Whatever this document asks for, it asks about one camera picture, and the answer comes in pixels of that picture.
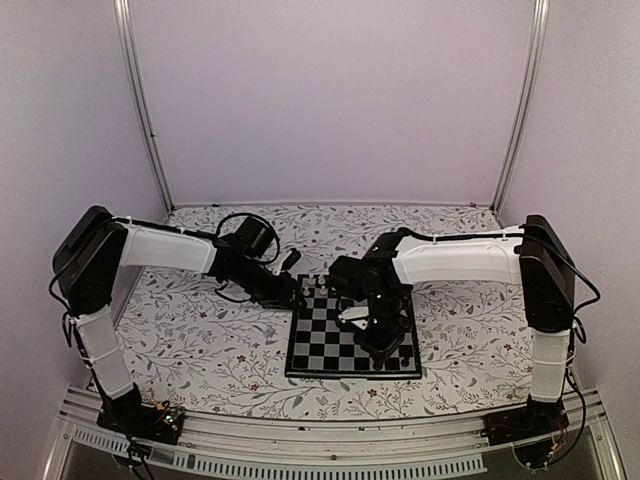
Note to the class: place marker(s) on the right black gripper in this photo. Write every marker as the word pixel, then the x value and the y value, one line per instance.
pixel 380 349

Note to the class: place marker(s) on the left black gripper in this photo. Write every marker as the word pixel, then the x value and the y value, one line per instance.
pixel 282 294

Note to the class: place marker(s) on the black white chessboard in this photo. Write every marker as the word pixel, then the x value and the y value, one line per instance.
pixel 318 348

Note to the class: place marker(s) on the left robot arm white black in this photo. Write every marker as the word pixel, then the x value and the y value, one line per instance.
pixel 88 261

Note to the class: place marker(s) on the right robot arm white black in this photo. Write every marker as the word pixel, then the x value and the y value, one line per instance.
pixel 529 255

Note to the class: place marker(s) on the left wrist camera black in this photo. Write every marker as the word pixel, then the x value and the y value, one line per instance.
pixel 254 237

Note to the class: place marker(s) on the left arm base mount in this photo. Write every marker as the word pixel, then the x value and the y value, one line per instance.
pixel 160 423

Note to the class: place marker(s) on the front aluminium rail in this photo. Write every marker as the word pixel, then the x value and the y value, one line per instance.
pixel 425 447

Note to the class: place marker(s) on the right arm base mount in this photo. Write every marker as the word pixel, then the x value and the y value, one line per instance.
pixel 543 425

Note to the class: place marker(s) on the left aluminium frame post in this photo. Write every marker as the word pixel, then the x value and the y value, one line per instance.
pixel 133 69

